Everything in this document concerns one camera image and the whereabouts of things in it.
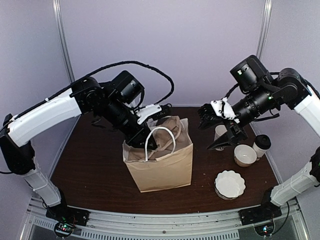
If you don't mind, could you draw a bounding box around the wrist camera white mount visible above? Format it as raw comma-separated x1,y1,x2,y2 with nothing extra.
136,103,172,125
197,97,239,130

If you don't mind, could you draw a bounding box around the left aluminium corner post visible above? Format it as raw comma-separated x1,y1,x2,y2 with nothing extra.
52,0,75,83

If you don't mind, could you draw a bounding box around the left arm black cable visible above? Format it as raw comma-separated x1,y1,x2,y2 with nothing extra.
4,59,175,126

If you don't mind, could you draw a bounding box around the white round bowl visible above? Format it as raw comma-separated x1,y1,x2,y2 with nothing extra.
233,144,257,167

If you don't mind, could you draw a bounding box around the brown paper bag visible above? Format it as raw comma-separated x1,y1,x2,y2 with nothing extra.
122,118,194,193

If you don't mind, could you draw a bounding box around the white scalloped dish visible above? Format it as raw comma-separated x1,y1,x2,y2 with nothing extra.
214,170,246,200

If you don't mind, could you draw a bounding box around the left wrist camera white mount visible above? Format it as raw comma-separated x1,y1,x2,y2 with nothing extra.
136,103,172,125

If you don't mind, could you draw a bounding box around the cardboard cup carrier tray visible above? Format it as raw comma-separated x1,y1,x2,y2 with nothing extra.
148,115,183,161

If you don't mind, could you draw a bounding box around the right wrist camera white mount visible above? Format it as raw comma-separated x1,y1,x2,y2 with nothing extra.
197,97,239,130

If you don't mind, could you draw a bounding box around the black plastic cup lid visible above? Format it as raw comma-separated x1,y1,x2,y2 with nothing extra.
254,134,272,150

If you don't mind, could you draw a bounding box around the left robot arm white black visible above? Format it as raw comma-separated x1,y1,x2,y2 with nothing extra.
0,70,157,222

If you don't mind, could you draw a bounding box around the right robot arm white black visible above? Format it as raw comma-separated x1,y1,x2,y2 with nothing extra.
198,55,320,221

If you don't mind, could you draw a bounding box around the white paper coffee cup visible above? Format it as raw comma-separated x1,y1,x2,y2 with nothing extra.
252,142,269,161

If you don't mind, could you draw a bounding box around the aluminium front rail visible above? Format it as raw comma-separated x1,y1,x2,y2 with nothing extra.
24,192,305,240

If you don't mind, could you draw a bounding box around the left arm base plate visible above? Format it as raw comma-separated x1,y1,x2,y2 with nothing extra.
45,206,90,226

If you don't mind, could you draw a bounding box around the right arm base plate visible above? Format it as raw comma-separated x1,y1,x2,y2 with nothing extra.
238,205,282,226

